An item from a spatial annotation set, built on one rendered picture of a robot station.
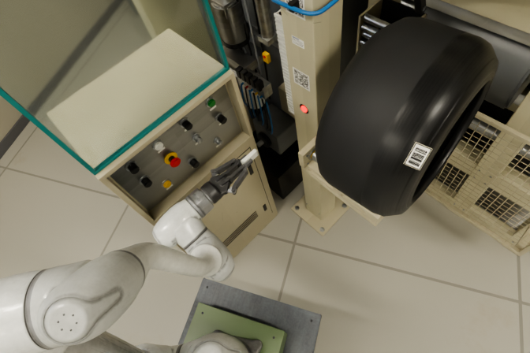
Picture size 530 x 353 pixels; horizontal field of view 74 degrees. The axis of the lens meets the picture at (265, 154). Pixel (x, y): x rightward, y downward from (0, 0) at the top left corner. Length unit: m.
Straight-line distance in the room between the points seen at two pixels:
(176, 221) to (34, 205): 2.05
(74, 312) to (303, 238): 1.74
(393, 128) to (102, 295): 0.68
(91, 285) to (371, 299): 1.71
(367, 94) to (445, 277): 1.52
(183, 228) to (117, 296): 0.53
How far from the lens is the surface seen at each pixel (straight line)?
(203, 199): 1.17
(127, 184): 1.30
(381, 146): 0.90
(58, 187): 3.07
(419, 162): 0.90
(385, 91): 0.90
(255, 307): 1.50
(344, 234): 2.23
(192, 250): 1.16
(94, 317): 0.63
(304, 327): 1.47
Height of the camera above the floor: 2.11
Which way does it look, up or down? 57 degrees down
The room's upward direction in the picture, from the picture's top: 16 degrees counter-clockwise
